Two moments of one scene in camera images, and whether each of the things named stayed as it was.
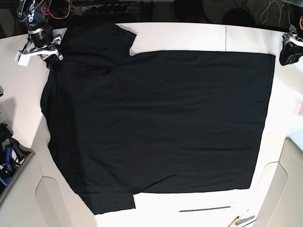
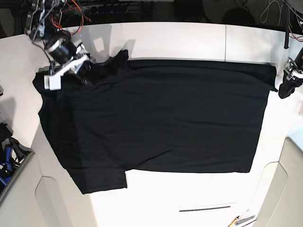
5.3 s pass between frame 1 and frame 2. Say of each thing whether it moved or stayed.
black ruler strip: stayed
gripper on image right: moved
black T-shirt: moved
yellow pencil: stayed
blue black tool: stayed
